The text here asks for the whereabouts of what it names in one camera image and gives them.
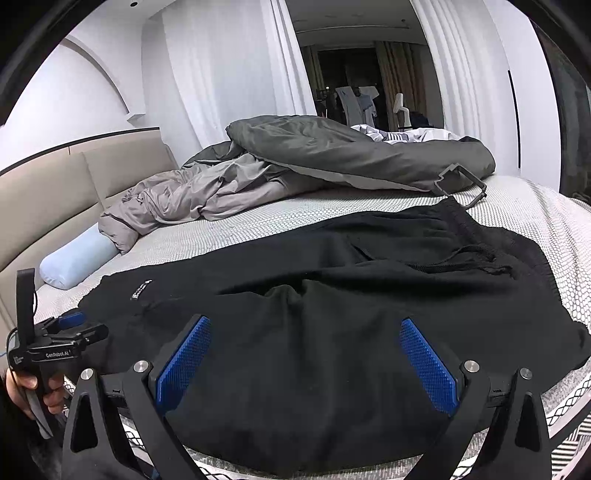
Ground white chair in background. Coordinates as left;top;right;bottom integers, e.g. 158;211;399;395
393;92;413;131

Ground dark grey duvet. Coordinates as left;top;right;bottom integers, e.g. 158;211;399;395
184;115;496;193

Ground beige upholstered headboard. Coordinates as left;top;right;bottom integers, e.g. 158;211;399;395
1;127;177;338

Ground white curtain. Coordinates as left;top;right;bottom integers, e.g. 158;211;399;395
412;0;519;176
161;1;315;148

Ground white curtain right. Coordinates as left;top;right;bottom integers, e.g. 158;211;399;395
412;0;519;176

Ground light grey crumpled blanket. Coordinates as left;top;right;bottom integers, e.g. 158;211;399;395
98;153;328;254

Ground person's left hand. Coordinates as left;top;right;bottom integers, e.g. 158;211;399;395
5;369;66;420

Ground black rectangular strap buckle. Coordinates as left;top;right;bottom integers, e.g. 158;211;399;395
432;164;487;210

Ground black pants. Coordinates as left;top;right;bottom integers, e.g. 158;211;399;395
79;199;590;475

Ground white curtain left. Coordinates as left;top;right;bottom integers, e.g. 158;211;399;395
161;1;315;148

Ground white honeycomb mattress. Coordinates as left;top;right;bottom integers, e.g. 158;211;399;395
32;172;591;480

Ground light blue bolster pillow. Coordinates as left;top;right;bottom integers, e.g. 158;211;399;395
39;224;118;290

